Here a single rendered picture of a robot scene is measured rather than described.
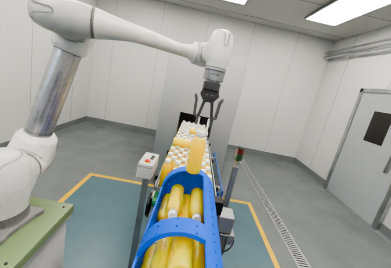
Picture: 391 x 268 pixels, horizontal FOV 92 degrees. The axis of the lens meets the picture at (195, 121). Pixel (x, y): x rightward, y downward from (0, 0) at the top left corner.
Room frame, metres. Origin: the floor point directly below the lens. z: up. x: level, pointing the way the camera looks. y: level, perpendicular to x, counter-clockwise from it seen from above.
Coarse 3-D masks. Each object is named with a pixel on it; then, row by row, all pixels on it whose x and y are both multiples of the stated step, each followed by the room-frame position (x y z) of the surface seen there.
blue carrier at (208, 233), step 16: (176, 176) 0.95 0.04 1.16; (192, 176) 0.95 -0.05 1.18; (208, 176) 0.96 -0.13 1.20; (160, 192) 0.84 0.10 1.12; (208, 192) 0.79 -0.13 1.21; (208, 208) 0.67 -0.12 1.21; (160, 224) 0.54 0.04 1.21; (176, 224) 0.52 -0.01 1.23; (192, 224) 0.53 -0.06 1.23; (208, 224) 0.57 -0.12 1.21; (144, 240) 0.51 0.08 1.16; (208, 240) 0.51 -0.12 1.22; (208, 256) 0.45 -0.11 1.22
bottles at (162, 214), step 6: (162, 198) 0.88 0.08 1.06; (168, 198) 0.86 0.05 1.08; (186, 198) 0.87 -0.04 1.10; (162, 204) 0.82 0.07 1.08; (186, 204) 0.82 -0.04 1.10; (162, 210) 0.77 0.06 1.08; (186, 210) 0.78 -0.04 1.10; (162, 216) 0.74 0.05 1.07; (180, 216) 0.75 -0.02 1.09; (186, 216) 0.75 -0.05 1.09; (150, 246) 0.58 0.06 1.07; (150, 252) 0.55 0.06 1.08; (144, 258) 0.53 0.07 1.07; (150, 258) 0.52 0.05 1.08; (144, 264) 0.51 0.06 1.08; (150, 264) 0.50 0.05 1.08
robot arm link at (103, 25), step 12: (96, 12) 0.65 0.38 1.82; (96, 24) 0.65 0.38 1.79; (108, 24) 0.66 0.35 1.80; (120, 24) 0.68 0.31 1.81; (132, 24) 0.71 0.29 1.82; (96, 36) 0.67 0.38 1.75; (108, 36) 0.68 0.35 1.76; (120, 36) 0.69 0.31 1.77; (132, 36) 0.71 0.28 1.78; (144, 36) 0.73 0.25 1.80; (156, 36) 0.78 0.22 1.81; (156, 48) 0.82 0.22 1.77; (168, 48) 0.85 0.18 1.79; (180, 48) 0.90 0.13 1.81; (192, 48) 0.93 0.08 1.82; (192, 60) 0.94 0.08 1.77
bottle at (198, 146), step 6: (198, 138) 0.83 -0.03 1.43; (204, 138) 0.85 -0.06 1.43; (192, 144) 0.83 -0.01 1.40; (198, 144) 0.82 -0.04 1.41; (204, 144) 0.83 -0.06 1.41; (192, 150) 0.83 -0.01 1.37; (198, 150) 0.82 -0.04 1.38; (204, 150) 0.84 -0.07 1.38; (192, 156) 0.82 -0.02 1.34; (198, 156) 0.82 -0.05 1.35; (192, 162) 0.82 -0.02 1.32; (198, 162) 0.82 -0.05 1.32; (186, 168) 0.84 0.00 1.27; (192, 168) 0.82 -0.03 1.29; (198, 168) 0.83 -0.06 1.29
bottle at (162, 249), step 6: (162, 240) 0.55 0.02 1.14; (168, 240) 0.55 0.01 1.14; (156, 246) 0.53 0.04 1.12; (162, 246) 0.52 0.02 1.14; (168, 246) 0.52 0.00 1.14; (156, 252) 0.50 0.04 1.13; (162, 252) 0.50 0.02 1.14; (168, 252) 0.50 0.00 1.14; (156, 258) 0.48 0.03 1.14; (162, 258) 0.48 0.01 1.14; (168, 258) 0.49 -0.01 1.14; (156, 264) 0.46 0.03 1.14; (162, 264) 0.46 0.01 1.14
